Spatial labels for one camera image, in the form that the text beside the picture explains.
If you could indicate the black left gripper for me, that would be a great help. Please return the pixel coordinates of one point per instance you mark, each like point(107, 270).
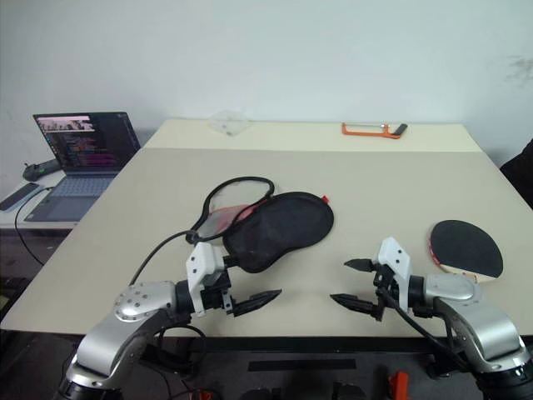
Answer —
point(216, 296)

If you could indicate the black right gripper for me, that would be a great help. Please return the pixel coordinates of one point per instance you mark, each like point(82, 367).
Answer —
point(386, 291)

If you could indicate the black mesh paddle case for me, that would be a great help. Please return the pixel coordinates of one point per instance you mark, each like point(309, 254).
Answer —
point(283, 225)

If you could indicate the black red table tennis paddle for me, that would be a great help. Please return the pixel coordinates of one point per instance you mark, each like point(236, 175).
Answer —
point(462, 246)

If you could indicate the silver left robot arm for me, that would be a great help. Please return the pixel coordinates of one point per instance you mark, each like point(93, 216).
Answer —
point(137, 300)

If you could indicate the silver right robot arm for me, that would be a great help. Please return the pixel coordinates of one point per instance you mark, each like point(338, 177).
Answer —
point(479, 316)

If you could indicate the orange red plastic piece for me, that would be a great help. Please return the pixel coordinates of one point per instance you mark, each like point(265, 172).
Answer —
point(399, 385)

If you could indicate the clear plastic bag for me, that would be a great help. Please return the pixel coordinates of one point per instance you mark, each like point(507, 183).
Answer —
point(229, 123)

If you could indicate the black office chair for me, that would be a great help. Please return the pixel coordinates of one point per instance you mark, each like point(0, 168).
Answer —
point(520, 175)

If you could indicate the open grey laptop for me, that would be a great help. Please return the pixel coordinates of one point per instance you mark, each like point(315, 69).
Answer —
point(83, 137)

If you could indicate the black handheld controller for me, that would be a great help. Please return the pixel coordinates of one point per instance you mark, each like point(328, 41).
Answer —
point(39, 170)

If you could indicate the white side table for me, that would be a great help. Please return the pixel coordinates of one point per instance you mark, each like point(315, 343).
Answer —
point(9, 217)

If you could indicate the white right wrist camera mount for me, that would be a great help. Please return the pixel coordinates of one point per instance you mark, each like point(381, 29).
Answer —
point(395, 258)

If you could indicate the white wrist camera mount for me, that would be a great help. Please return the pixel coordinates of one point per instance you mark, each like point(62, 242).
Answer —
point(395, 258)
point(200, 262)

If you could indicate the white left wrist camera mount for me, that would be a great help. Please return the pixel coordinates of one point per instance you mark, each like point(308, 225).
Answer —
point(200, 262)

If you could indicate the black table frame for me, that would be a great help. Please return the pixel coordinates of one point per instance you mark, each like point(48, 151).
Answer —
point(312, 345)

